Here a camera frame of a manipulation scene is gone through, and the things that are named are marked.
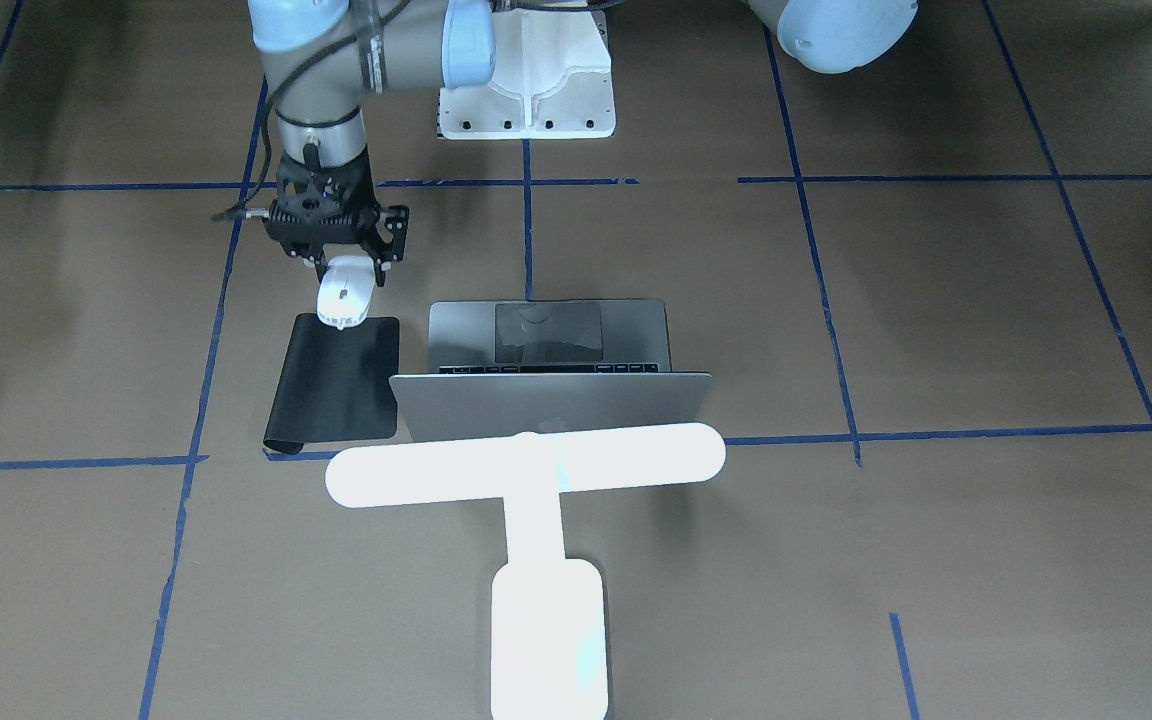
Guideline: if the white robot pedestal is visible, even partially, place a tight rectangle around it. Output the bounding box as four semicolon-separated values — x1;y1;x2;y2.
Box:
438;1;617;141

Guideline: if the grey laptop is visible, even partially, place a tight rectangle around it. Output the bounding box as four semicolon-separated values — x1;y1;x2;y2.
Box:
389;300;712;442

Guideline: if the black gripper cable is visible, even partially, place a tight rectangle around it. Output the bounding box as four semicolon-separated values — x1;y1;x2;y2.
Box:
212;0;407;223

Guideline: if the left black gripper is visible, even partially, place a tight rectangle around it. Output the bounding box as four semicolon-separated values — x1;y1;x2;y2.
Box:
262;150;410;288

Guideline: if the white computer mouse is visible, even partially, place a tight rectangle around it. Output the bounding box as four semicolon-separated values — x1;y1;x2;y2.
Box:
316;255;376;331

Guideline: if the black mouse pad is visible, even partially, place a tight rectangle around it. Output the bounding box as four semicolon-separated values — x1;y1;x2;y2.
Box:
262;313;401;455

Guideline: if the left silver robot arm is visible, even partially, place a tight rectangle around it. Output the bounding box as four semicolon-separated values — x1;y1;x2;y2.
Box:
230;1;617;300

